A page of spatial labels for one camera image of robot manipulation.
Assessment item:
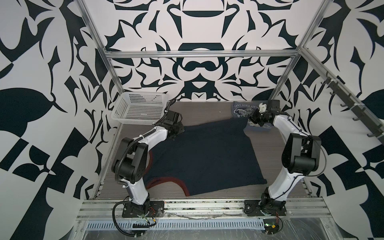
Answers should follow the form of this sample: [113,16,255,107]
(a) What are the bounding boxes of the blue grey tank top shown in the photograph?
[231,101,272,132]

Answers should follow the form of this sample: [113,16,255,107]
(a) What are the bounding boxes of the white plastic laundry basket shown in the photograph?
[111,92,168,126]

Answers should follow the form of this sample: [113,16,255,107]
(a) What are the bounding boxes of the black printed tank top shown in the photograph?
[143,118,267,197]

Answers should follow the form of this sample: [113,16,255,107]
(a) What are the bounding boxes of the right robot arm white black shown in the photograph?
[244,100,322,216]

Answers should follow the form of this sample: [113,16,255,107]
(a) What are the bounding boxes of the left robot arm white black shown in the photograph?
[111,111,184,218]

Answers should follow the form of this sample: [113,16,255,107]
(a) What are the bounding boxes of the small electronics board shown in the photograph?
[263,219,281,235]

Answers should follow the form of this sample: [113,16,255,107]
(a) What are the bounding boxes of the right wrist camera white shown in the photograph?
[259,103,267,114]

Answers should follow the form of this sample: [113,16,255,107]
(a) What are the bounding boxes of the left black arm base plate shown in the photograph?
[122,200,165,218]

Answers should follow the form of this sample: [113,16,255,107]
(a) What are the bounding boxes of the black left base cable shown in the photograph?
[112,200,157,238]

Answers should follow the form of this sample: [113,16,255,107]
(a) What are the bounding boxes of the aluminium frame crossbar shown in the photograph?
[105,50,298,59]

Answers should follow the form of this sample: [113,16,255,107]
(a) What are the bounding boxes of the black wall hook rack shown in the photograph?
[322,71,384,145]

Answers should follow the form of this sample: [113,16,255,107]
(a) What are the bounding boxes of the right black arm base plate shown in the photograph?
[244,200,287,217]

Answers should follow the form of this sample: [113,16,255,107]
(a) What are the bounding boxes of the white slotted cable duct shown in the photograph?
[85,218,266,231]

